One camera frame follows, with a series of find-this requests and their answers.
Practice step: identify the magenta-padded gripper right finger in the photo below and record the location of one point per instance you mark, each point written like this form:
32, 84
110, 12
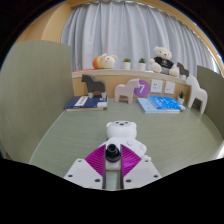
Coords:
130, 160

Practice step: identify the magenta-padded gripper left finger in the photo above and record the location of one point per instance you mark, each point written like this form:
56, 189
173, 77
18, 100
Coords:
95, 160

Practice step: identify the black charger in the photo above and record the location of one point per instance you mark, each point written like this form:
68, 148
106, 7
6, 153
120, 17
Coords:
112, 153

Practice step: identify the white bear-shaped power strip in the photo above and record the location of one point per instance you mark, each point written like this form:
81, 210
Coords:
121, 130

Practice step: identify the light blue book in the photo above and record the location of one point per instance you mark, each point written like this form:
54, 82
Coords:
144, 106

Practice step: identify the dark blue book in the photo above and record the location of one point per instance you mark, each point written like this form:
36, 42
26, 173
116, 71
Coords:
85, 102

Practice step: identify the bright blue book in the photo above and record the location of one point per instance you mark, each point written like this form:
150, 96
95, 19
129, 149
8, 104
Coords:
164, 102

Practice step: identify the round purple number sign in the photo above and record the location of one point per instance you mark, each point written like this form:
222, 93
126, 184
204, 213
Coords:
144, 89

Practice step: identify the grey horse figurine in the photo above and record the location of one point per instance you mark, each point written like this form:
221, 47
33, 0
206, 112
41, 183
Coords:
93, 85

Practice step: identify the light wooden ledge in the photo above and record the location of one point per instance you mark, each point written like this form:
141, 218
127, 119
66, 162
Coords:
110, 83

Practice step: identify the small potted plant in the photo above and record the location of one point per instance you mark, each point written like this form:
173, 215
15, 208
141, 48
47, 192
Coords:
127, 65
181, 99
142, 66

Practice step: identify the green partition panel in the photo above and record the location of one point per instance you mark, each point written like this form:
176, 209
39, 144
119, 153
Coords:
213, 100
33, 100

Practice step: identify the large white horse figurine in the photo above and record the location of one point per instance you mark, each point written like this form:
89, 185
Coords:
198, 93

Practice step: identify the orange and cream plush toy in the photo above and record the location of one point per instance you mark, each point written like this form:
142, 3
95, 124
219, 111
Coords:
106, 61

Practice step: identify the white teddy bear black shirt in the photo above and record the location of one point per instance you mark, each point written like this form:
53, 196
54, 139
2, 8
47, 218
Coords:
163, 61

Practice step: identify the small black horse figurine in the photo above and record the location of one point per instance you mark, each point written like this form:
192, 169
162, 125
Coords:
182, 70

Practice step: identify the light grey curtain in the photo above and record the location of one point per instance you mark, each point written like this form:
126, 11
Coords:
133, 30

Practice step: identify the white wall socket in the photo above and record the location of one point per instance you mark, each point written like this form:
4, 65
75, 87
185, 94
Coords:
156, 86
169, 87

